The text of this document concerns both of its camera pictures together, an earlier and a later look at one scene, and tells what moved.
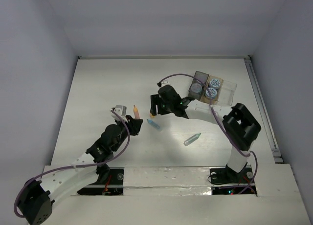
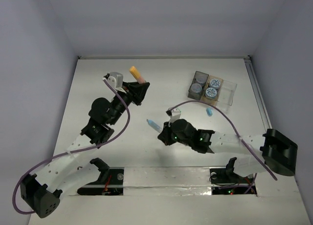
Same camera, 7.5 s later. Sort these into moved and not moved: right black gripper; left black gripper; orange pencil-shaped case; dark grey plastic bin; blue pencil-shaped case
Moved: left black gripper; right black gripper; orange pencil-shaped case
Not moved: dark grey plastic bin; blue pencil-shaped case
